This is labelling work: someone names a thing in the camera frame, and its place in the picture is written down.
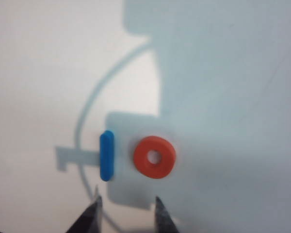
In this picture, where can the orange letter o magnet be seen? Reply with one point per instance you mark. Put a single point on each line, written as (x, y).
(143, 160)

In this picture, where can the blue letter l magnet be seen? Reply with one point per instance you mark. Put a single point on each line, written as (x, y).
(107, 155)

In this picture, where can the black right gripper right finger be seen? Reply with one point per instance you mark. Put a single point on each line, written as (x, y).
(166, 221)

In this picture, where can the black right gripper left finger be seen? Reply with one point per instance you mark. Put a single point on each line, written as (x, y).
(89, 216)

